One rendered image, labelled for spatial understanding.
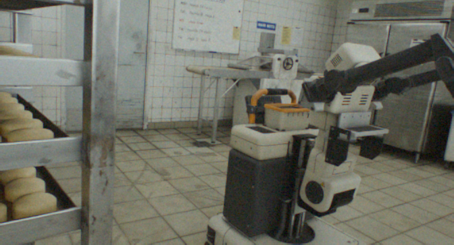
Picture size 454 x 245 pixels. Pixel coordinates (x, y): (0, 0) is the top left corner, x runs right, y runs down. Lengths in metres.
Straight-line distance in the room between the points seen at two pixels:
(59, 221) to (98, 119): 0.14
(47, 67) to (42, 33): 4.08
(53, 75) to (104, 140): 0.09
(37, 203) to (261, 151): 1.24
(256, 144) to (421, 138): 3.47
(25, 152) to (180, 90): 4.64
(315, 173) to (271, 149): 0.23
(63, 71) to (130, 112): 4.42
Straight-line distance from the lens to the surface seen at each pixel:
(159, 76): 4.87
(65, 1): 0.42
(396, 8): 5.25
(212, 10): 5.20
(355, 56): 1.49
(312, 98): 1.39
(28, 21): 0.84
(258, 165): 1.64
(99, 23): 0.40
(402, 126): 4.98
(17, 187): 0.56
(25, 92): 0.85
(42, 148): 0.44
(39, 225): 0.47
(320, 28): 6.65
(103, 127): 0.42
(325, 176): 1.59
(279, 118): 1.73
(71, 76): 0.43
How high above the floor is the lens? 1.18
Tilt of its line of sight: 11 degrees down
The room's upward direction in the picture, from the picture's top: 6 degrees clockwise
